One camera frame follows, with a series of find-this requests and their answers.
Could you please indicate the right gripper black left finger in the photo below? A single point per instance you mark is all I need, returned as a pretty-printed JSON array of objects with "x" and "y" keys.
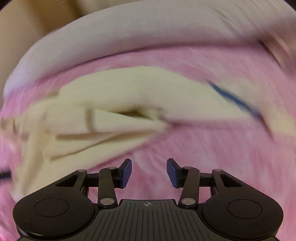
[{"x": 106, "y": 180}]

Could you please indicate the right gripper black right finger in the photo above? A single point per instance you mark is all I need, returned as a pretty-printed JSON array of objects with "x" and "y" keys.
[{"x": 190, "y": 179}]

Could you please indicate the cream white fleece garment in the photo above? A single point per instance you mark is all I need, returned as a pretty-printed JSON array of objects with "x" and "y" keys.
[{"x": 102, "y": 115}]

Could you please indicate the pink rose pattern bedspread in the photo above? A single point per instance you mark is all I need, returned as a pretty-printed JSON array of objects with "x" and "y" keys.
[{"x": 245, "y": 151}]

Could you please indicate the lavender grey quilt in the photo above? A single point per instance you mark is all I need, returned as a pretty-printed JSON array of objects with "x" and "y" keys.
[{"x": 145, "y": 24}]

